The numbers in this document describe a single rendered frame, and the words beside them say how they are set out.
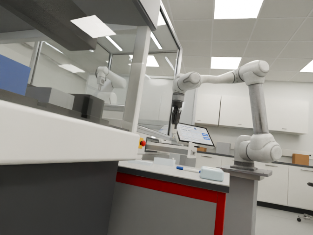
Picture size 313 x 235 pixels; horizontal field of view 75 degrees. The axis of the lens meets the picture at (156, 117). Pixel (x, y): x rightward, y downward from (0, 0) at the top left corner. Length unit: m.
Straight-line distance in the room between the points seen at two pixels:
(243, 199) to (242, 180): 0.14
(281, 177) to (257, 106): 3.18
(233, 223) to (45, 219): 1.48
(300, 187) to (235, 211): 3.12
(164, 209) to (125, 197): 0.18
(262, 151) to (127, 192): 1.03
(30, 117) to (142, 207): 0.65
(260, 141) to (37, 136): 1.46
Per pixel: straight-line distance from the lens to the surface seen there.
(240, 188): 1.81
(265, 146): 1.64
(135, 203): 0.96
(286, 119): 5.21
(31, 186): 0.56
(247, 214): 1.83
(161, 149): 1.51
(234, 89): 5.50
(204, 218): 0.89
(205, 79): 1.47
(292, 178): 4.80
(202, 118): 4.92
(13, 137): 0.42
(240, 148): 1.80
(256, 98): 1.68
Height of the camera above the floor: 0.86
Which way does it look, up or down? 8 degrees up
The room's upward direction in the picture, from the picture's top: 8 degrees clockwise
